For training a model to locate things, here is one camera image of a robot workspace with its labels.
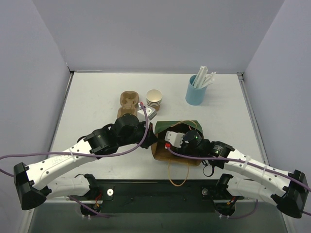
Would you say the stack of brown paper cups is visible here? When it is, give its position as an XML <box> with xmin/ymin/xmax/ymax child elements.
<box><xmin>146</xmin><ymin>89</ymin><xmax>163</xmax><ymax>112</ymax></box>

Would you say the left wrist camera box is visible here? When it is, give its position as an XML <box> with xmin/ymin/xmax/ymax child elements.
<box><xmin>137</xmin><ymin>102</ymin><xmax>157</xmax><ymax>122</ymax></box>

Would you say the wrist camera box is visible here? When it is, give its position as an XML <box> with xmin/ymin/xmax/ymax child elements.
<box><xmin>137</xmin><ymin>102</ymin><xmax>157</xmax><ymax>122</ymax></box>
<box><xmin>164</xmin><ymin>131</ymin><xmax>185</xmax><ymax>148</ymax></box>

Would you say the light blue straw holder cup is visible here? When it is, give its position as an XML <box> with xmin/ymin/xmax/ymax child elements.
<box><xmin>185</xmin><ymin>75</ymin><xmax>207</xmax><ymax>106</ymax></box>

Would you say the green and brown paper bag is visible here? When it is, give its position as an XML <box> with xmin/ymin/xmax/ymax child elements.
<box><xmin>151</xmin><ymin>119</ymin><xmax>204</xmax><ymax>187</ymax></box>

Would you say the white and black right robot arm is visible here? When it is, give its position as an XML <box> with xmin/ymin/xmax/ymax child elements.
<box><xmin>181</xmin><ymin>130</ymin><xmax>310</xmax><ymax>218</ymax></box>

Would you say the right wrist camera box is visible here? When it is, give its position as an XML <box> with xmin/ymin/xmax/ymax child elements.
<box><xmin>164</xmin><ymin>131</ymin><xmax>185</xmax><ymax>148</ymax></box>

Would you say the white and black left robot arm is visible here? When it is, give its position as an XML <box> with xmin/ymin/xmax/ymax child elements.
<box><xmin>14</xmin><ymin>114</ymin><xmax>157</xmax><ymax>210</ymax></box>

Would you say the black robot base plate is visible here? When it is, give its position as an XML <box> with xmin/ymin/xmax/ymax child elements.
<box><xmin>75</xmin><ymin>180</ymin><xmax>242</xmax><ymax>216</ymax></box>

